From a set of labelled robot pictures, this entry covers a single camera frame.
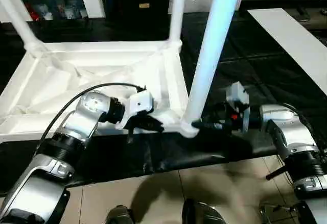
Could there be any black stand leg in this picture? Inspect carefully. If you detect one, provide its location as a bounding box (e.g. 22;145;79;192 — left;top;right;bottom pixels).
265;166;289;181

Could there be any white plastic table top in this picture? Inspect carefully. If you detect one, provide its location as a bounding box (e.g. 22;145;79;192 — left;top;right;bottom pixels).
0;40;201;139

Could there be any red bottle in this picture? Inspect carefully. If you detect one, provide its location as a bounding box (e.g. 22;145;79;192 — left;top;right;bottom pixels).
25;2;39;20

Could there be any white plastic table leg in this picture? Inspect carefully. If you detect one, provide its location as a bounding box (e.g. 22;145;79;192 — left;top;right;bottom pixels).
167;0;183;50
0;0;49;58
180;0;245;133

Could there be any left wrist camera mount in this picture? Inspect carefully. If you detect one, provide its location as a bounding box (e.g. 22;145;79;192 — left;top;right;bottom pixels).
114;91;155;130

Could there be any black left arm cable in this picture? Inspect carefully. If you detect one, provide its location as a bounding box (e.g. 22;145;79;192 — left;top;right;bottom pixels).
34;82;148;156

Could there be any white flat board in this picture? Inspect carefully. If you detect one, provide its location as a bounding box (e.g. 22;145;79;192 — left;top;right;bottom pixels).
247;8;327;94

